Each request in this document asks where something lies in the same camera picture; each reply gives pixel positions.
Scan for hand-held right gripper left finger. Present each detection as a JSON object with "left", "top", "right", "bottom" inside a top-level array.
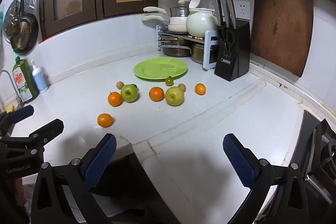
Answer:
[{"left": 31, "top": 133, "right": 117, "bottom": 224}]

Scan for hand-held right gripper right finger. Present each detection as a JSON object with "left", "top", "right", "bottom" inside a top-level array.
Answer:
[{"left": 223, "top": 133, "right": 310, "bottom": 224}]

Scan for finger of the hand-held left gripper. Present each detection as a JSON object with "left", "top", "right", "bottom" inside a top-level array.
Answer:
[
  {"left": 0, "top": 105, "right": 35, "bottom": 135},
  {"left": 26, "top": 119, "right": 64, "bottom": 156}
]

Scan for green apple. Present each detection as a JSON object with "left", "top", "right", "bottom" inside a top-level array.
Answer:
[{"left": 120, "top": 84, "right": 139, "bottom": 103}]

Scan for yellow-green apple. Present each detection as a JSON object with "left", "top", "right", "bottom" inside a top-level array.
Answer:
[{"left": 165, "top": 86, "right": 184, "bottom": 106}]

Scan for green plate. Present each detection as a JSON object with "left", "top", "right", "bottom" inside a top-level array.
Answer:
[{"left": 133, "top": 57, "right": 188, "bottom": 81}]

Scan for person's left hand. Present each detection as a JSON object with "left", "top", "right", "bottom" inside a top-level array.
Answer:
[{"left": 14, "top": 178, "right": 26, "bottom": 214}]

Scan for green dish soap bottle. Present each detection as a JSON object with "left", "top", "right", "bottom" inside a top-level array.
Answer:
[{"left": 12, "top": 55, "right": 40, "bottom": 104}]

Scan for steel faucet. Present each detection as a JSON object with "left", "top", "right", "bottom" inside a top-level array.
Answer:
[{"left": 0, "top": 70, "right": 24, "bottom": 112}]

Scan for white pump bottle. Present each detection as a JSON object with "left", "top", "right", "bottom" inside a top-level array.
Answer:
[{"left": 30, "top": 59, "right": 49, "bottom": 94}]

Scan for gas stove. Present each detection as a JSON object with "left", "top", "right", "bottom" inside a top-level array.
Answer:
[{"left": 288, "top": 109, "right": 336, "bottom": 215}]

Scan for mesh strainer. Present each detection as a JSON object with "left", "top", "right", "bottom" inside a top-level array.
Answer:
[{"left": 5, "top": 16, "right": 20, "bottom": 39}]

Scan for black knife block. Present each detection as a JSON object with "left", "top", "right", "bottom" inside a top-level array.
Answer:
[{"left": 214, "top": 21, "right": 250, "bottom": 82}]

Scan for white and steel pot rack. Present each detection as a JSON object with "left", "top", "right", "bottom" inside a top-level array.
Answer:
[{"left": 157, "top": 25, "right": 219, "bottom": 70}]

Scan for black kitchen scissors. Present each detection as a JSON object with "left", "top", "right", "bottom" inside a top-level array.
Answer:
[{"left": 217, "top": 27, "right": 236, "bottom": 53}]

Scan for large steel pot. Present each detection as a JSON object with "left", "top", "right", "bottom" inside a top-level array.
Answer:
[{"left": 159, "top": 38, "right": 192, "bottom": 58}]

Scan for white ceramic pot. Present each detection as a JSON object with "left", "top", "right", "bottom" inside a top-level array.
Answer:
[{"left": 186, "top": 7, "right": 218, "bottom": 37}]

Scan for brown wooden cutting board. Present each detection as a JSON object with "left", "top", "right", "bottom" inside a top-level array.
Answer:
[{"left": 250, "top": 0, "right": 314, "bottom": 78}]

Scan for cream saucepan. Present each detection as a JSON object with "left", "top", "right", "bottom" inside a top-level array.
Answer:
[
  {"left": 143, "top": 6, "right": 188, "bottom": 25},
  {"left": 141, "top": 15, "right": 188, "bottom": 33}
]

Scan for steel pot with lid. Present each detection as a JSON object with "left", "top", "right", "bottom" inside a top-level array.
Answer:
[{"left": 170, "top": 0, "right": 191, "bottom": 18}]

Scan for steel long handle pan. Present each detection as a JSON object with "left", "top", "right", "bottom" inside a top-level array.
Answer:
[{"left": 159, "top": 45, "right": 192, "bottom": 51}]

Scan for steel handle knife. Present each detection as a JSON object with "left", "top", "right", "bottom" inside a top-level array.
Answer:
[
  {"left": 219, "top": 0, "right": 232, "bottom": 27},
  {"left": 226, "top": 0, "right": 238, "bottom": 28},
  {"left": 210, "top": 0, "right": 223, "bottom": 27}
]

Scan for white wall socket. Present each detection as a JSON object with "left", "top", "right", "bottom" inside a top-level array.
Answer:
[{"left": 236, "top": 1, "right": 251, "bottom": 17}]

